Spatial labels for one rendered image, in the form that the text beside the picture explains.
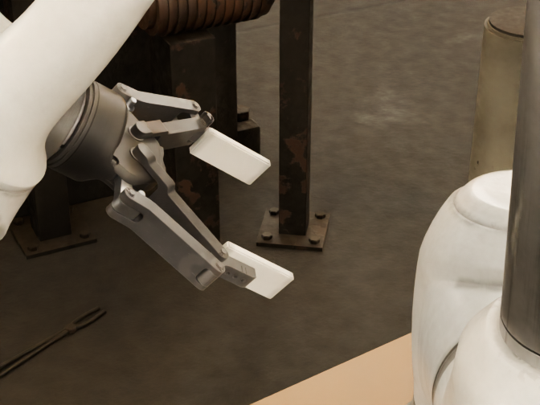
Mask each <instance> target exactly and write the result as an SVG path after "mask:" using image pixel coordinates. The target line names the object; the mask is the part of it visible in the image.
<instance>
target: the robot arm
mask: <svg viewBox="0 0 540 405"><path fill-rule="evenodd" d="M153 1H154V0H35V1H34V2H33V3H32V4H31V5H30V6H29V7H28V8H27V9H26V10H25V11H24V13H23V14H22V15H21V16H20V17H19V18H18V19H16V20H15V21H14V22H13V23H12V22H10V21H9V20H8V19H7V18H5V17H4V16H3V15H2V13H1V12H0V240H1V239H2V238H3V237H4V236H5V234H6V232H7V230H8V227H9V226H10V223H11V222H12V220H13V218H14V217H15V215H16V213H17V212H18V209H19V208H20V207H21V205H22V204H23V203H24V201H25V200H26V198H27V196H28V195H29V193H30V192H31V191H32V190H33V188H34V187H35V185H36V184H37V183H39V182H40V181H41V180H42V178H43V176H44V174H45V172H46V168H47V167H48V168H50V169H52V170H55V171H57V172H59V173H61V174H63V175H65V176H67V177H69V178H71V179H73V180H75V181H79V182H82V181H87V180H93V179H99V180H101V181H102V182H104V183H105V184H107V185H108V186H109V187H110V188H111V189H112V190H114V198H113V201H112V202H111V203H110V204H109V205H108V206H107V207H106V212H107V214H108V215H109V216H110V217H111V218H112V219H115V220H116V221H117V222H119V223H122V224H123V225H125V226H126V227H128V228H130V229H131V230H132V231H133V232H135V233H136V234H137V235H138V236H139V237H140V238H142V239H143V240H144V241H145V242H146V243H147V244H148V245H149V246H150V247H151V248H152V249H153V250H154V251H156V252H157V253H158V254H159V255H160V256H161V257H163V258H164V259H165V260H166V261H167V262H168V263H169V264H171V265H172V266H173V267H174V268H175V269H176V270H178V271H179V272H180V273H181V274H182V275H183V276H184V277H185V278H187V279H188V281H189V282H191V283H192V284H193V285H194V286H195V287H196V288H198V289H199V290H204V289H205V288H207V287H208V286H209V285H210V284H211V283H213V282H214V281H215V280H216V279H217V278H218V277H220V278H222V279H224V280H227V281H229V282H231V283H232V284H235V285H238V286H239V287H243V288H248V289H251V290H252V291H254V292H256V293H259V294H260V295H262V296H264V297H267V298H269V299H271V298H273V297H274V296H275V295H276V294H277V293H278V292H279V291H280V290H281V289H283V288H284V287H285V286H286V285H287V284H289V283H290V282H291V281H292V280H294V279H293V273H292V272H289V271H287V270H285V269H283V268H281V267H279V266H277V265H275V264H273V263H271V262H269V261H267V260H265V259H263V258H261V257H259V256H257V255H255V254H253V253H251V252H249V251H247V250H245V249H243V248H241V247H239V246H237V245H235V244H233V243H231V242H228V241H227V242H226V243H225V244H224V245H222V244H221V243H220V242H219V241H218V240H217V239H216V238H215V237H214V236H213V234H212V233H211V232H210V231H209V230H208V228H207V227H206V226H205V225H204V224H203V222H202V221H201V220H200V219H199V218H198V216H197V215H196V214H195V213H194V212H193V211H192V210H191V209H190V208H189V207H188V206H187V204H186V203H185V202H184V201H183V200H182V198H181V197H180V196H179V195H178V194H177V193H176V191H175V189H174V188H175V183H174V180H173V179H172V178H171V177H170V176H169V175H168V174H167V173H166V167H165V164H164V161H163V156H164V149H172V148H176V147H180V146H184V145H191V144H192V143H193V142H194V144H193V145H192V146H191V147H190V153H191V154H193V155H194V156H196V157H198V158H200V159H202V160H204V161H205V162H208V163H209V164H211V165H213V166H215V167H217V168H219V169H220V170H222V171H224V172H226V173H228V174H230V175H231V176H233V177H235V178H238V179H239V180H241V181H242V182H245V183H247V184H248V185H250V184H252V183H253V182H254V181H255V180H256V179H257V178H258V177H259V176H260V175H261V174H262V173H263V172H264V171H265V170H266V169H267V168H268V167H269V166H270V165H271V164H270V160H268V159H267V158H265V157H263V156H261V155H259V154H257V153H256V152H254V151H252V150H250V149H249V148H247V147H245V146H243V145H241V144H240V143H238V142H236V141H234V140H232V139H230V138H229V137H227V136H225V135H223V134H222V133H220V132H218V131H216V130H215V129H213V128H210V127H209V126H210V125H211V124H212V123H213V122H214V117H213V116H212V115H211V114H210V113H209V112H206V111H205V112H204V113H203V114H202V115H201V116H199V115H198V112H199V111H200V110H201V108H200V106H199V104H198V103H197V102H195V101H193V100H186V99H182V98H177V97H172V96H163V95H158V94H153V93H148V92H139V91H137V90H135V89H133V88H131V87H129V86H126V85H124V84H122V83H117V85H116V86H115V87H114V88H113V89H112V90H111V89H109V88H107V87H105V86H104V85H102V84H100V83H98V82H96V81H95V79H96V78H97V76H98V75H99V74H100V73H101V72H102V71H103V70H104V68H105V67H106V66H107V65H108V63H109V62H110V61H111V59H112V58H113V57H114V55H115V54H116V53H117V52H118V51H119V49H120V48H121V46H122V45H123V44H124V42H125V41H126V39H127V38H128V37H129V36H130V34H131V33H132V32H133V30H134V28H135V27H136V26H137V24H138V23H139V22H140V21H141V19H142V17H143V16H144V14H145V13H146V11H147V10H148V9H149V7H150V6H151V4H152V3H153ZM157 184H158V188H157V189H156V190H155V191H154V192H153V193H152V194H151V195H150V196H149V197H148V198H146V196H145V191H149V190H152V189H153V188H154V187H155V186H156V185H157ZM209 251H210V252H209ZM411 349H412V368H413V377H414V393H413V399H412V401H410V402H409V403H408V404H406V405H540V0H527V2H526V20H525V30H524V39H523V49H522V67H521V77H520V86H519V96H518V106H517V124H516V133H515V143H514V152H513V170H501V171H496V172H492V173H488V174H483V175H481V176H479V177H476V178H474V179H473V180H472V181H470V182H468V183H467V184H466V185H465V186H462V187H461V188H459V189H458V190H455V191H454V192H453V193H452V194H451V195H450V196H449V198H448V199H447V200H446V202H445V203H444V204H443V206H442V207H441V208H440V210H439V211H438V213H437V215H436V217H435V218H434V219H433V221H432V223H431V225H430V227H429V228H428V230H427V233H426V235H425V236H424V239H423V242H422V245H421V247H420V250H419V258H418V262H417V269H416V274H415V287H414V297H413V308H412V328H411Z"/></svg>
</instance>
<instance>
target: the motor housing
mask: <svg viewBox="0 0 540 405"><path fill-rule="evenodd" d="M274 2H275V0H154V1H153V3H152V4H151V6H150V7H149V9H148V10H147V11H146V13H145V14H144V16H143V17H142V19H141V21H140V22H139V23H138V26H139V27H140V28H141V29H142V30H145V31H146V33H147V34H148V35H149V57H150V71H151V85H152V93H153V94H158V95H163V96H172V97H177V98H182V99H186V100H193V101H195V102H197V103H198V104H199V106H200V108H201V110H200V111H199V112H198V115H199V116H201V115H202V114H203V113H204V112H205V111H206V112H209V113H210V114H211V115H212V116H213V117H214V122H213V123H212V124H211V125H210V126H209V127H210V128H213V129H215V130H216V131H217V102H216V71H215V37H214V36H213V35H212V34H211V33H210V32H209V31H208V30H207V29H206V28H212V27H220V26H222V25H228V24H232V23H240V22H246V21H249V20H255V19H258V18H259V17H260V16H263V15H266V14H267V13H268V12H269V11H270V9H271V6H272V5H273V3H274ZM193 144H194V142H193V143H192V144H191V145H184V146H180V147H176V148H172V149H164V156H163V161H164V164H165V167H166V173H167V174H168V175H169V176H170V177H171V178H172V179H173V180H174V183H175V188H174V189H175V191H176V193H177V194H178V195H179V196H180V197H181V198H182V200H183V201H184V202H185V203H186V204H187V206H188V207H189V208H190V209H191V210H192V211H193V212H194V213H195V214H196V215H197V216H198V218H199V219H200V220H201V221H202V223H203V224H204V225H205V226H206V227H207V228H208V230H209V231H210V232H211V233H212V234H213V236H214V237H215V238H216V239H217V240H218V241H219V242H220V224H219V168H217V167H215V166H213V165H211V164H209V163H208V162H205V161H204V160H202V159H200V158H198V157H196V156H194V155H193V154H191V153H190V147H191V146H192V145H193Z"/></svg>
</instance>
